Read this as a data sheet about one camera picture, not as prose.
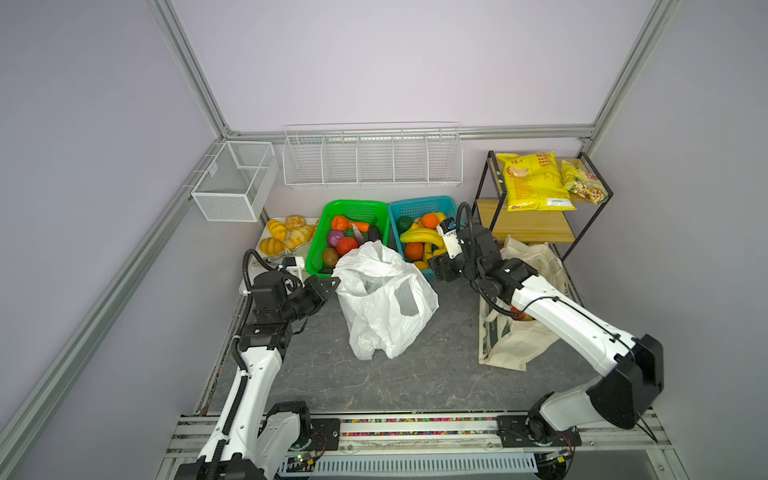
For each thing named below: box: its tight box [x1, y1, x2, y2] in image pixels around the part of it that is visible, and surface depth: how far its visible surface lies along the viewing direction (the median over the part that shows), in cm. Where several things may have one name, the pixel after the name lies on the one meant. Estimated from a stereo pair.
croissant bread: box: [260, 237, 285, 256], surface depth 113 cm
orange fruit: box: [405, 242, 424, 261], surface depth 107 cm
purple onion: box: [328, 229, 345, 248], surface depth 111 cm
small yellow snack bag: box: [561, 159, 609, 205], surface depth 77 cm
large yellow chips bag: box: [496, 152, 577, 212], surface depth 80 cm
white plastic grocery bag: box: [332, 240, 439, 360], surface depth 72 cm
